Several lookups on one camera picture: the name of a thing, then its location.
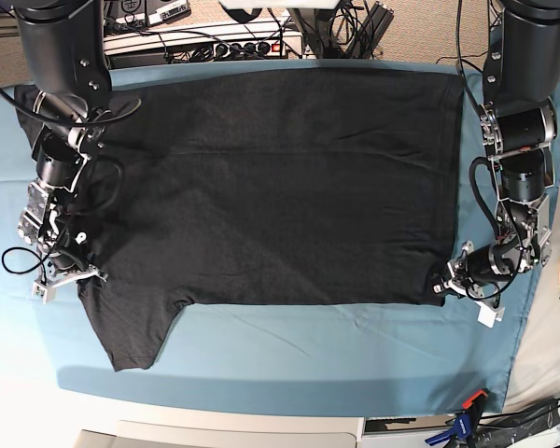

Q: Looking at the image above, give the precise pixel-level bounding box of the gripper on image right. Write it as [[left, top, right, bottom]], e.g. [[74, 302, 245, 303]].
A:
[[430, 241, 504, 303]]

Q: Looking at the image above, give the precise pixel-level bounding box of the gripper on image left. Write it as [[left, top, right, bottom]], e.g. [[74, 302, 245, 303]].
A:
[[36, 232, 108, 287]]

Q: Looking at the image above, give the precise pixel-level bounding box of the dark grey T-shirt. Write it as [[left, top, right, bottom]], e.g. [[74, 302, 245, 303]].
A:
[[13, 70, 465, 372]]

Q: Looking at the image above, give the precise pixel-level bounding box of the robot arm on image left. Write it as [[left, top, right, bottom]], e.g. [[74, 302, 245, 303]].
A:
[[14, 1, 142, 297]]

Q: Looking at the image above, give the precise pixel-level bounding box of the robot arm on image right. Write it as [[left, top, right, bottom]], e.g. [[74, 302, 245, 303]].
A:
[[433, 1, 560, 302]]

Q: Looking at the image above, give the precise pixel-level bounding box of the teal table cloth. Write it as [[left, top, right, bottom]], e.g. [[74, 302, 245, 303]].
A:
[[0, 63, 539, 416]]

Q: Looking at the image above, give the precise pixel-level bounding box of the blue orange clamp bottom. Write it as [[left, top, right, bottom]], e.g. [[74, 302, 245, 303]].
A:
[[425, 389, 489, 447]]

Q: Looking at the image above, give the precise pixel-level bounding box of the black plastic bag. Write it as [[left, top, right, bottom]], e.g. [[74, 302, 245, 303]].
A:
[[461, 398, 560, 448]]

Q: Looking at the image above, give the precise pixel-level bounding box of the white power strip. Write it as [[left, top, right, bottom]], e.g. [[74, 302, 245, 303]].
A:
[[104, 26, 305, 59]]

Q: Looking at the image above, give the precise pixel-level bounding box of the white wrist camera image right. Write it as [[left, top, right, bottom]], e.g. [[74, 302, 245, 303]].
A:
[[476, 301, 505, 329]]

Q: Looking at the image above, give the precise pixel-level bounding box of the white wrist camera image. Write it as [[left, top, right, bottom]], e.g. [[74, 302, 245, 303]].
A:
[[32, 279, 59, 304], [476, 301, 505, 329]]

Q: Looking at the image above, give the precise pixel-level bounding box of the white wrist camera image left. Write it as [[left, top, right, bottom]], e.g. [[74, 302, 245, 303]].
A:
[[32, 279, 59, 304]]

